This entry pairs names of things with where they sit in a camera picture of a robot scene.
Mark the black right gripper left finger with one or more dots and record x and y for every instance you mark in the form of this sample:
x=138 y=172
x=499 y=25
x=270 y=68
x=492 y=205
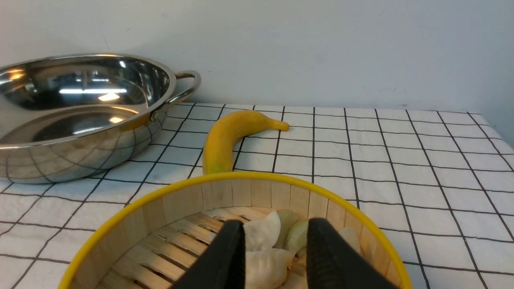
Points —
x=221 y=265

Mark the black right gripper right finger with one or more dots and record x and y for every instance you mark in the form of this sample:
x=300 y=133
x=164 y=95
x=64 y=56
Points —
x=331 y=263

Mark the yellow-rimmed bamboo steamer basket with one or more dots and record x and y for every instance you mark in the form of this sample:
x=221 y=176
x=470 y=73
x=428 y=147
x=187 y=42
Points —
x=153 y=241

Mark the stainless steel pot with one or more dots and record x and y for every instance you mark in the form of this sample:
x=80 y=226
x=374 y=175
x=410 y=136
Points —
x=71 y=116

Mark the white dumpling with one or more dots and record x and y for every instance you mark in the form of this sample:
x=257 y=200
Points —
x=262 y=234
x=266 y=269

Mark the pale green dumpling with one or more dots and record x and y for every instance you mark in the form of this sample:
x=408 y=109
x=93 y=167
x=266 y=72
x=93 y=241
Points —
x=293 y=231

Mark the yellow banana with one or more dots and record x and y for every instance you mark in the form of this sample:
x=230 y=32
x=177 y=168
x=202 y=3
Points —
x=217 y=154

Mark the white checkered tablecloth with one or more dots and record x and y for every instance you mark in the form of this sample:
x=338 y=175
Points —
x=439 y=185

